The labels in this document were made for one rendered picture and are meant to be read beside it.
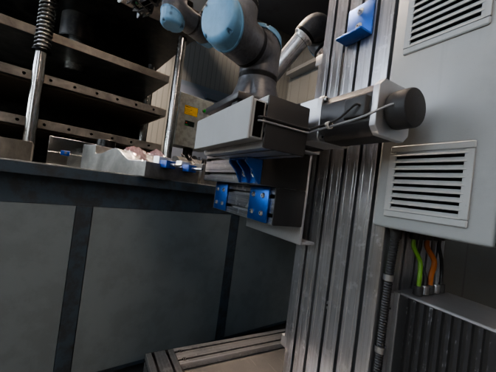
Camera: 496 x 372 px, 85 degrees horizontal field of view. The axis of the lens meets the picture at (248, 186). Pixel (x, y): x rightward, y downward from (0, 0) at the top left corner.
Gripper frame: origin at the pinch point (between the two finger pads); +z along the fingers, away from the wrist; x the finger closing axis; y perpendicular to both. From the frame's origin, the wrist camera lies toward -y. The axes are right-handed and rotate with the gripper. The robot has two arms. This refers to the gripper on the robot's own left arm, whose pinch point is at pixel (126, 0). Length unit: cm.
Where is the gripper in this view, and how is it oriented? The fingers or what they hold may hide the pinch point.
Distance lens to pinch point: 133.1
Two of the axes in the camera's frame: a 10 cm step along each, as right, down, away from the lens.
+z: -8.2, -0.9, 5.7
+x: 5.4, 2.2, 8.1
